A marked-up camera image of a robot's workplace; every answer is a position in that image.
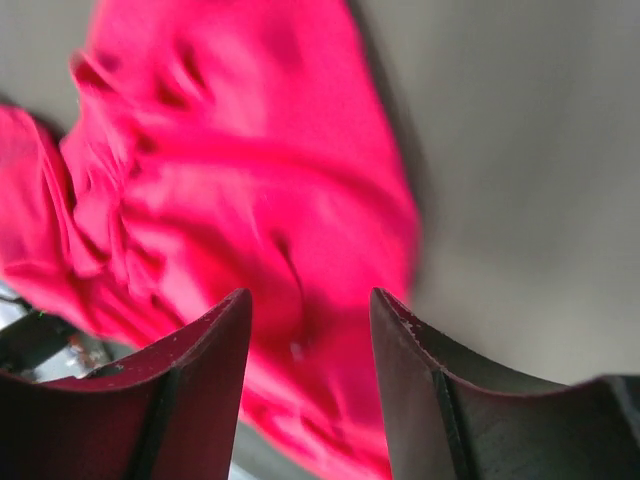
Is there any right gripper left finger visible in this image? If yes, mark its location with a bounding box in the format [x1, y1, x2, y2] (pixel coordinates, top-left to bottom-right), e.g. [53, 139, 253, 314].
[1, 289, 252, 479]

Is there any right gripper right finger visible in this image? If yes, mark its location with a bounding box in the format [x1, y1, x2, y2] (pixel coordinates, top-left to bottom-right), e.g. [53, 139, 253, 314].
[370, 288, 639, 479]

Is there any pink t shirt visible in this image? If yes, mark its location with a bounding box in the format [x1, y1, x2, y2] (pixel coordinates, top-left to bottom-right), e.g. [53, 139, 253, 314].
[1, 1, 421, 479]

